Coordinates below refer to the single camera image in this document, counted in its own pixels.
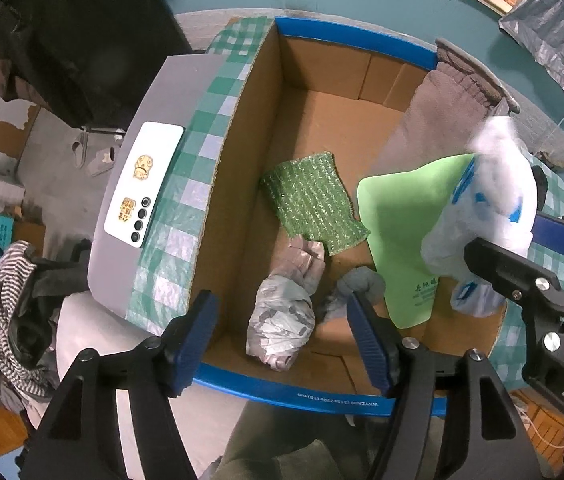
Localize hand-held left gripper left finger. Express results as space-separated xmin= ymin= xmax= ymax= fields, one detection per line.
xmin=22 ymin=289 xmax=220 ymax=480

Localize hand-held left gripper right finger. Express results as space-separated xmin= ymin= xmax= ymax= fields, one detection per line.
xmin=347 ymin=292 xmax=550 ymax=480

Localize grey sock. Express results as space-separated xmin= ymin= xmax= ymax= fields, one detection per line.
xmin=319 ymin=266 xmax=385 ymax=322

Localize white plastic bag blue print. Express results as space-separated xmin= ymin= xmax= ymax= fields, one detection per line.
xmin=421 ymin=116 xmax=541 ymax=317

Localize grey patterned plastic bag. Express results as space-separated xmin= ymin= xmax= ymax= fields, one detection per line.
xmin=246 ymin=237 xmax=327 ymax=372

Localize light green plastic bag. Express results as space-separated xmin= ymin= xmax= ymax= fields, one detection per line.
xmin=357 ymin=154 xmax=482 ymax=330

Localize green scouring cloth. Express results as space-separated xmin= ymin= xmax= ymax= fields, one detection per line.
xmin=260 ymin=151 xmax=371 ymax=257

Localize grey fleece pants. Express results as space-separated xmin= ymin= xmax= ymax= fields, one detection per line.
xmin=379 ymin=37 xmax=520 ymax=183

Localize cardboard box with blue rim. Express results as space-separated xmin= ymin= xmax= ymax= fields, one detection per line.
xmin=189 ymin=16 xmax=507 ymax=417

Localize olive trouser leg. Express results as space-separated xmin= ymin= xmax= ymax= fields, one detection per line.
xmin=202 ymin=400 xmax=399 ymax=480

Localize black cloth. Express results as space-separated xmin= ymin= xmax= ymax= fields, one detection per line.
xmin=7 ymin=255 xmax=94 ymax=367

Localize white smartphone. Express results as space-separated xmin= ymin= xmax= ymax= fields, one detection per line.
xmin=103 ymin=121 xmax=185 ymax=248

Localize silver tarp bag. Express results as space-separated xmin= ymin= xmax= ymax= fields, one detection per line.
xmin=499 ymin=0 xmax=564 ymax=133

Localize striped cloth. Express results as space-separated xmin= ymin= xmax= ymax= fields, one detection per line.
xmin=0 ymin=241 xmax=60 ymax=401

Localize grey slipper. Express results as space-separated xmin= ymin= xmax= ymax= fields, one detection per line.
xmin=71 ymin=131 xmax=88 ymax=169
xmin=87 ymin=144 xmax=124 ymax=177

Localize green checked tablecloth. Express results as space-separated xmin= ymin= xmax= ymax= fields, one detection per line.
xmin=127 ymin=16 xmax=564 ymax=386

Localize teal box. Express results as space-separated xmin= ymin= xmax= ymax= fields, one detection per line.
xmin=0 ymin=214 xmax=16 ymax=262

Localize large black bag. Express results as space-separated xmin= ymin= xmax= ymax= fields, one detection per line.
xmin=0 ymin=0 xmax=207 ymax=128

